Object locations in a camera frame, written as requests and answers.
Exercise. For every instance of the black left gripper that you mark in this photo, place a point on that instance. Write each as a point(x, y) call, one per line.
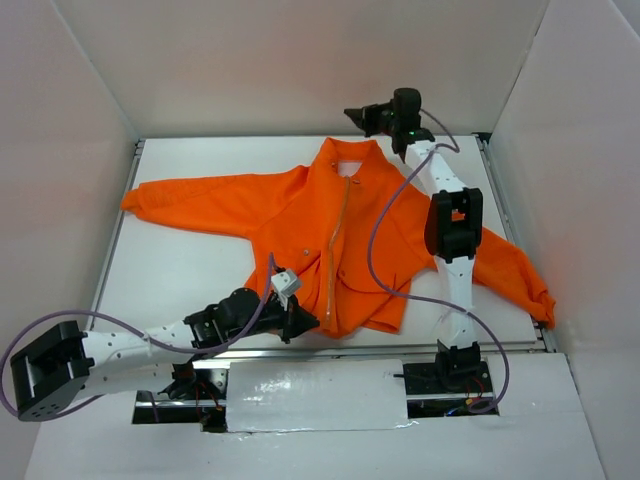
point(288, 319)

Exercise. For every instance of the aluminium frame rail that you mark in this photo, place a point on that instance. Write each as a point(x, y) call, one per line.
point(156, 275)

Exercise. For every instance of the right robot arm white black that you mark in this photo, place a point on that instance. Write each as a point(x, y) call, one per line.
point(453, 229)

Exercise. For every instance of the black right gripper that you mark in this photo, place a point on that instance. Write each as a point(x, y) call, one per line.
point(368, 119)

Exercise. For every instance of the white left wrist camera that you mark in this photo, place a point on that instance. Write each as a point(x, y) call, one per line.
point(285, 283)

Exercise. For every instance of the white foil-wrapped block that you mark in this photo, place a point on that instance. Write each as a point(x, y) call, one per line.
point(286, 397)

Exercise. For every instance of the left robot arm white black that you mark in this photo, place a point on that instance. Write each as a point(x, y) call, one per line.
point(66, 364)

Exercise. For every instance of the orange zip-up jacket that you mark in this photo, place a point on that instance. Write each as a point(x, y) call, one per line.
point(317, 221)

